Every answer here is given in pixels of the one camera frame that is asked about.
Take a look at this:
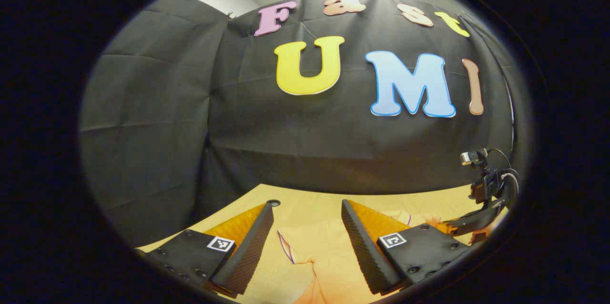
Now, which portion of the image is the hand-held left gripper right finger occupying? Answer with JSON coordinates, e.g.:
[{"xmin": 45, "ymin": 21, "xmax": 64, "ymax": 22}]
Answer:
[{"xmin": 341, "ymin": 199, "xmax": 471, "ymax": 296}]

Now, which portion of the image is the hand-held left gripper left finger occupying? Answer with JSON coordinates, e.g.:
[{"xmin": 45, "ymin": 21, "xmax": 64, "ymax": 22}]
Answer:
[{"xmin": 135, "ymin": 202, "xmax": 275, "ymax": 297}]

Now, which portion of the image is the orange T-shirt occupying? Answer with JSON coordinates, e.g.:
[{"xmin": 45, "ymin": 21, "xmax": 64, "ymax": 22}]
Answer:
[{"xmin": 277, "ymin": 209, "xmax": 449, "ymax": 304}]

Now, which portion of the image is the black backdrop cloth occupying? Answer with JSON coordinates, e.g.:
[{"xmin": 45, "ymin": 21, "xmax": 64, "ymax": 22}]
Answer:
[{"xmin": 79, "ymin": 0, "xmax": 522, "ymax": 247}]

